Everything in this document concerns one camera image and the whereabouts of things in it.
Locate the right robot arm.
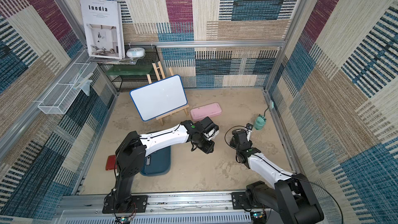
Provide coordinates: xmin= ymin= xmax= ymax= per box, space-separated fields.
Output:
xmin=229 ymin=129 xmax=324 ymax=224

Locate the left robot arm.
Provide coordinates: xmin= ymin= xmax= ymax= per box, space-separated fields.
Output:
xmin=104 ymin=117 xmax=219 ymax=214

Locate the teal plastic storage box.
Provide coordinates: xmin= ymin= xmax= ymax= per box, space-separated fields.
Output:
xmin=140 ymin=146 xmax=171 ymax=176

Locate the pink pencil case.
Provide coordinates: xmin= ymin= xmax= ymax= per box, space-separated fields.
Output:
xmin=190 ymin=103 xmax=222 ymax=121

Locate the wooden easel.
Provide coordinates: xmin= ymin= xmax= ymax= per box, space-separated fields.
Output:
xmin=150 ymin=61 xmax=189 ymax=126

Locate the red leather wallet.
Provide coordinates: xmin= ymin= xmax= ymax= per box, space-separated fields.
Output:
xmin=105 ymin=155 xmax=116 ymax=171

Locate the white round device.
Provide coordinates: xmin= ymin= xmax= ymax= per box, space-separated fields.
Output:
xmin=126 ymin=47 xmax=146 ymax=59

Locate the Inedia magazine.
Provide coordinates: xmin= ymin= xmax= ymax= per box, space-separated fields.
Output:
xmin=80 ymin=0 xmax=125 ymax=60

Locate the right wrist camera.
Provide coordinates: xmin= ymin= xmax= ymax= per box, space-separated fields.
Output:
xmin=245 ymin=123 xmax=254 ymax=133

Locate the white wall plug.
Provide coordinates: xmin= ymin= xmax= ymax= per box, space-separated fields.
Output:
xmin=268 ymin=101 xmax=274 ymax=110

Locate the white board blue frame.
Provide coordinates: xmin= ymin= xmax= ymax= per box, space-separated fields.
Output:
xmin=130 ymin=75 xmax=188 ymax=121

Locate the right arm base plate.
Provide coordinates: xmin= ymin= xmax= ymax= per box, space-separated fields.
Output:
xmin=231 ymin=191 xmax=259 ymax=212

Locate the aluminium front rail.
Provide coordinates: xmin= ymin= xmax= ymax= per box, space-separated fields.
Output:
xmin=52 ymin=189 xmax=324 ymax=224

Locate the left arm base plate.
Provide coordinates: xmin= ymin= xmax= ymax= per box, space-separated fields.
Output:
xmin=102 ymin=195 xmax=148 ymax=214

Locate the white wire basket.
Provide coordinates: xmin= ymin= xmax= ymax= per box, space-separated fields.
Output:
xmin=38 ymin=62 xmax=97 ymax=115

